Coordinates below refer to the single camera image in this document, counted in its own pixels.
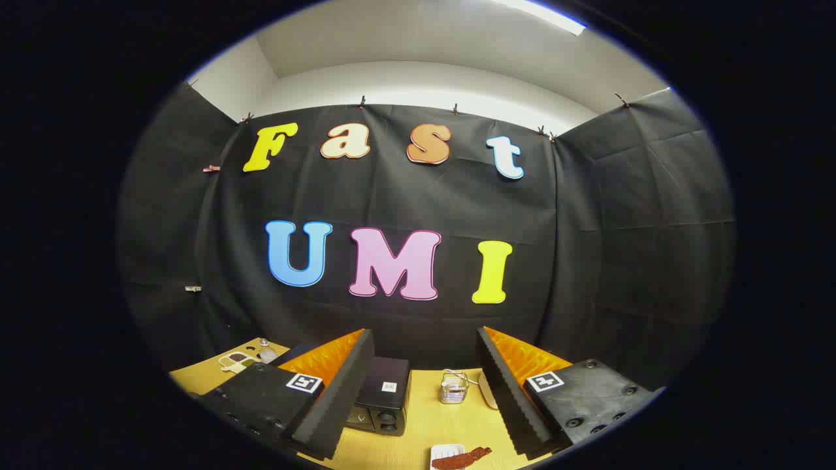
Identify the white ribbed plate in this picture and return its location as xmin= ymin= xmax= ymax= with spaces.
xmin=430 ymin=444 xmax=466 ymax=470

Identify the wire basket with glass jar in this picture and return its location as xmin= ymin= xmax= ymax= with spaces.
xmin=440 ymin=369 xmax=470 ymax=405

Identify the white toaster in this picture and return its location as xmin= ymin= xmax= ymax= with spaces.
xmin=478 ymin=372 xmax=500 ymax=411

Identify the white divided seasoning dish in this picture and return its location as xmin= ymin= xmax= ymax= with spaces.
xmin=218 ymin=351 xmax=261 ymax=374

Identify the row of dark cloth clips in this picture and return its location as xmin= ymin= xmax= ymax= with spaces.
xmin=186 ymin=78 xmax=631 ymax=141

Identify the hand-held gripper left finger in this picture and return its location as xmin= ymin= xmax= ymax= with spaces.
xmin=189 ymin=328 xmax=376 ymax=461

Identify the brown meat piece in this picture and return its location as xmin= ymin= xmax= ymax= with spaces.
xmin=431 ymin=446 xmax=492 ymax=470

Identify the black toaster oven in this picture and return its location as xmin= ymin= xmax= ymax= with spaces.
xmin=346 ymin=356 xmax=411 ymax=437

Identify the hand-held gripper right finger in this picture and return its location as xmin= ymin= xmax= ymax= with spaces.
xmin=476 ymin=326 xmax=664 ymax=456

